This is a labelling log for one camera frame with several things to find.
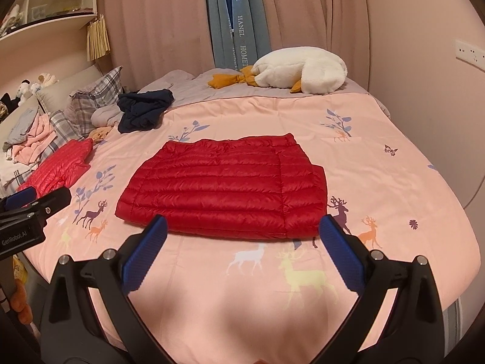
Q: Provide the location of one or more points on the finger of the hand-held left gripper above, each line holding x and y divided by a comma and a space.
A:
55, 200
21, 197

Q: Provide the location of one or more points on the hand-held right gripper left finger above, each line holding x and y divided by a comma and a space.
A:
146, 250

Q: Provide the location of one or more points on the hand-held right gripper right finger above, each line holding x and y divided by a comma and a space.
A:
341, 254

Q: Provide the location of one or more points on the red down jacket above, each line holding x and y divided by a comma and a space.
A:
219, 189

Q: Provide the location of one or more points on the pink clothes pile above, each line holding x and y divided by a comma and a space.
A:
32, 140

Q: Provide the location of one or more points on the light red puffer jacket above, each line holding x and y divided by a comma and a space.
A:
57, 167

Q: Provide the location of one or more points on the orange floor plush toy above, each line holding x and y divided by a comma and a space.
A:
22, 305

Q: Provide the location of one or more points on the grey cloth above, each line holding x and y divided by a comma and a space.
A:
21, 127

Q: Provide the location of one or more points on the small plaid pillow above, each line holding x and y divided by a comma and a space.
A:
66, 127

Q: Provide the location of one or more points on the small orange plush toy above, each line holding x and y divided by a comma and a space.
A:
100, 134

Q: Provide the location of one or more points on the pink deer printed blanket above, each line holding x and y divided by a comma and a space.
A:
398, 182

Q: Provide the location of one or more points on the grey garment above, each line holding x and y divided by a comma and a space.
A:
106, 115

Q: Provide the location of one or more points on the black and white plush toy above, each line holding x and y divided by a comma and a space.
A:
23, 91

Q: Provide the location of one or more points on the beige headboard cushion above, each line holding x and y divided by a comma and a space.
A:
64, 85

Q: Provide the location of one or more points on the large plaid pillow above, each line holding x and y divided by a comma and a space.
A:
98, 91

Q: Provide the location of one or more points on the cream plush toy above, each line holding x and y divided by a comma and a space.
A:
45, 80

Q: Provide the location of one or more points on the navy blue garment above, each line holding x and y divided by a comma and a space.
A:
142, 112

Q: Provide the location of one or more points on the striped mattress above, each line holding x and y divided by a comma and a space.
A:
452, 322

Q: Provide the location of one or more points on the hanging straw tassel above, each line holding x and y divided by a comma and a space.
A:
97, 40

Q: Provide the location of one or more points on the grey bed sheet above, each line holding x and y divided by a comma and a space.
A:
189, 87

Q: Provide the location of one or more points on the white goose plush toy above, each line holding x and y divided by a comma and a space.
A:
303, 68

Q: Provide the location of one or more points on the pink curtain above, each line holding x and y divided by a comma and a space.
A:
159, 26
314, 7

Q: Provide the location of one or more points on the blue curtain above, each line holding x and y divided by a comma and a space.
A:
235, 15

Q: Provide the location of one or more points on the white wall shelf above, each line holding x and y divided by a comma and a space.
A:
49, 26

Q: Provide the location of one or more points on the white wall socket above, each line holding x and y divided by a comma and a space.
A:
471, 51

